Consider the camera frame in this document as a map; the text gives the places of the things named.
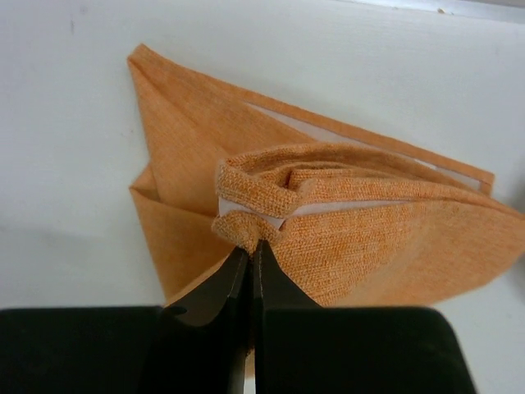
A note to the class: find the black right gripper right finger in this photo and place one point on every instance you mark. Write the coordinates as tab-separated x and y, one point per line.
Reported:
301	347

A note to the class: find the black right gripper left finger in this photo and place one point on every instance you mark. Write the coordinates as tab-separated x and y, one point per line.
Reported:
193	345

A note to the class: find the orange cloth placemat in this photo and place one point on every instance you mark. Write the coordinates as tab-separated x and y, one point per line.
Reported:
353	217

